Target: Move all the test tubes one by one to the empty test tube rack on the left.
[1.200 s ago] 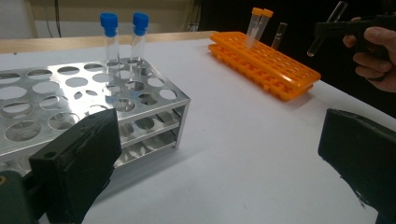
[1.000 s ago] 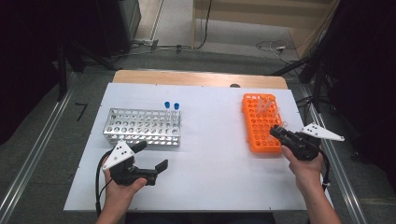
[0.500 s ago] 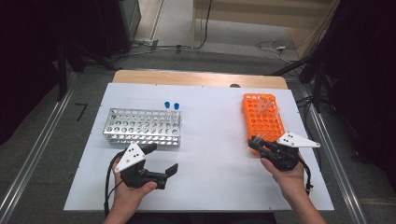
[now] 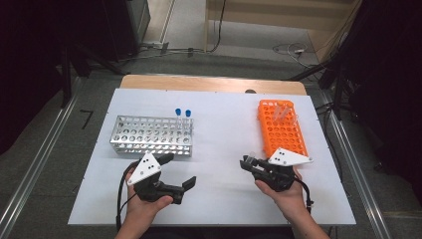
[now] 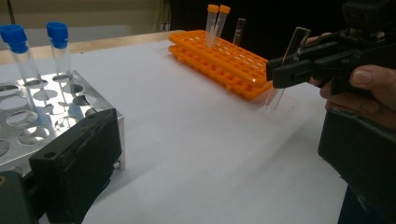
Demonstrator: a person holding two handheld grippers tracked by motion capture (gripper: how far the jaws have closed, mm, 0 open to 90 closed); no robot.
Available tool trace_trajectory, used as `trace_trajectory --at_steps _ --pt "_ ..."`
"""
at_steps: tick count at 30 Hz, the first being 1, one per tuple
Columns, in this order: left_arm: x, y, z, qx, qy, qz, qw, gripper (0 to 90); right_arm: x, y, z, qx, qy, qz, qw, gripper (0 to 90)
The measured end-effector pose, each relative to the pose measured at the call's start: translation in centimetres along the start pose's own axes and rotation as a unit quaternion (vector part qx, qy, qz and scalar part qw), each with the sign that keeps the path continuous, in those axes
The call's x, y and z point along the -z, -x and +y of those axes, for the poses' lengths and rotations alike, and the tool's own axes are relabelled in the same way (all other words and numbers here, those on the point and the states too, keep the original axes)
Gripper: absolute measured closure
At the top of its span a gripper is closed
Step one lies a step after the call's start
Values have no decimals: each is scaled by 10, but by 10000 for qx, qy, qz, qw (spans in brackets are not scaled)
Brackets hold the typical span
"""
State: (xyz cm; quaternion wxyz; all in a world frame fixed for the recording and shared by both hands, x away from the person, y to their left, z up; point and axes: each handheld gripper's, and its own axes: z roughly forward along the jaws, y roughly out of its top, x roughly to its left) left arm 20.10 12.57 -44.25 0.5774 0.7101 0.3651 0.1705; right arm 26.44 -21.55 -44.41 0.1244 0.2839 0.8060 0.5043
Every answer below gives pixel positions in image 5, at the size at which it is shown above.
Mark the orange-capped test tube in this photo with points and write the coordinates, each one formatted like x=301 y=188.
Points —
x=212 y=21
x=223 y=21

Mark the dark curtain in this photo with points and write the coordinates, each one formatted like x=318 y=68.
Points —
x=264 y=15

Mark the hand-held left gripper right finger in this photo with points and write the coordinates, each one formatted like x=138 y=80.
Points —
x=358 y=155

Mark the metal test tube rack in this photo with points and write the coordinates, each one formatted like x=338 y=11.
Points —
x=18 y=155

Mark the white board sheet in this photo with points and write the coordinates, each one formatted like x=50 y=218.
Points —
x=202 y=140

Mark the clear test tube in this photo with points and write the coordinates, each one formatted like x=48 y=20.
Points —
x=299 y=39
x=239 y=31

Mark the orange test tube rack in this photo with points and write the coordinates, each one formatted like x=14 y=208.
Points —
x=218 y=59

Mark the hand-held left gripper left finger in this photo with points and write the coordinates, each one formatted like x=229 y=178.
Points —
x=77 y=165

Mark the blue-capped test tube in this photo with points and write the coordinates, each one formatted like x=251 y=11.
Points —
x=57 y=34
x=14 y=37

